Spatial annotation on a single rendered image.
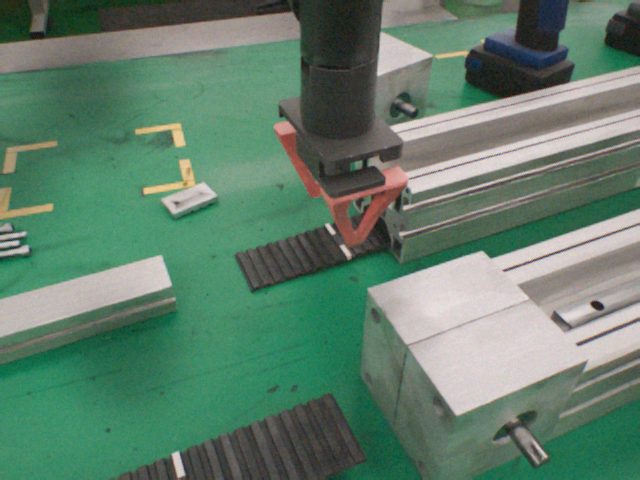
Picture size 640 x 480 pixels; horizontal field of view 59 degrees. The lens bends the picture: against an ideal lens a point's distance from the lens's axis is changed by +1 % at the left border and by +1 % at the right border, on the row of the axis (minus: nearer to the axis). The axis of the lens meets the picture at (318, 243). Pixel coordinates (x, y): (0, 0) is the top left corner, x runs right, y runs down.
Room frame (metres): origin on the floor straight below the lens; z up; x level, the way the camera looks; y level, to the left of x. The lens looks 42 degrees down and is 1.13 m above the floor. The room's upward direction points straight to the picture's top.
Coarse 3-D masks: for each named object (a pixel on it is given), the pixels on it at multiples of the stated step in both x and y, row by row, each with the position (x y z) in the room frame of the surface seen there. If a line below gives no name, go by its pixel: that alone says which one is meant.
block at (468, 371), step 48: (384, 288) 0.25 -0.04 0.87; (432, 288) 0.25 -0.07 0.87; (480, 288) 0.25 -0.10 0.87; (384, 336) 0.22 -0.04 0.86; (432, 336) 0.21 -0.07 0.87; (480, 336) 0.21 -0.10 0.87; (528, 336) 0.21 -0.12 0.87; (384, 384) 0.22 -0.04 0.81; (432, 384) 0.18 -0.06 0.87; (480, 384) 0.18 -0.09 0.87; (528, 384) 0.18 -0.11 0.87; (432, 432) 0.17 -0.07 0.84; (480, 432) 0.17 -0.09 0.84; (528, 432) 0.17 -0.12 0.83
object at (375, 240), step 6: (354, 216) 0.43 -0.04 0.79; (360, 216) 0.43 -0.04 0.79; (354, 222) 0.42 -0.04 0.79; (360, 222) 0.42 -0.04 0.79; (372, 228) 0.41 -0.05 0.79; (378, 228) 0.41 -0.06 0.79; (372, 234) 0.40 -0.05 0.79; (378, 234) 0.40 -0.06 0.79; (384, 234) 0.40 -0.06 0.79; (372, 240) 0.39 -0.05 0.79; (378, 240) 0.39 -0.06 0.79; (384, 240) 0.39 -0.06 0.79; (390, 240) 0.39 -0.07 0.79; (372, 246) 0.39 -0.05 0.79; (378, 246) 0.38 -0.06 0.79; (384, 246) 0.39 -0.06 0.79
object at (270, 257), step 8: (256, 248) 0.39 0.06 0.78; (264, 248) 0.39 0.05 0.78; (272, 248) 0.38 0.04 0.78; (264, 256) 0.37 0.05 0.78; (272, 256) 0.38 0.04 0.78; (280, 256) 0.38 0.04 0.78; (264, 264) 0.37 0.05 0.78; (272, 264) 0.36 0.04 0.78; (280, 264) 0.36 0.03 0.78; (272, 272) 0.35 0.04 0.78; (280, 272) 0.35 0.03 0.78; (288, 272) 0.35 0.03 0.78; (272, 280) 0.34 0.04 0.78; (280, 280) 0.34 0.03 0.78; (288, 280) 0.35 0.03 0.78
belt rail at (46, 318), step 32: (160, 256) 0.35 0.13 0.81; (64, 288) 0.31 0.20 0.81; (96, 288) 0.31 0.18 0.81; (128, 288) 0.31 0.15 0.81; (160, 288) 0.31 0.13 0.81; (0, 320) 0.28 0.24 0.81; (32, 320) 0.28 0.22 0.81; (64, 320) 0.28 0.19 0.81; (96, 320) 0.29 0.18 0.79; (128, 320) 0.30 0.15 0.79; (0, 352) 0.26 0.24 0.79; (32, 352) 0.27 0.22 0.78
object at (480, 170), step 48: (528, 96) 0.53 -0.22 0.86; (576, 96) 0.53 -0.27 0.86; (624, 96) 0.56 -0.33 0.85; (432, 144) 0.46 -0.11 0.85; (480, 144) 0.48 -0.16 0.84; (528, 144) 0.44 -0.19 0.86; (576, 144) 0.44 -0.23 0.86; (624, 144) 0.48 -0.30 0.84; (432, 192) 0.37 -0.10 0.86; (480, 192) 0.40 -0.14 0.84; (528, 192) 0.42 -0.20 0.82; (576, 192) 0.45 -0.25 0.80; (432, 240) 0.38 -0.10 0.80
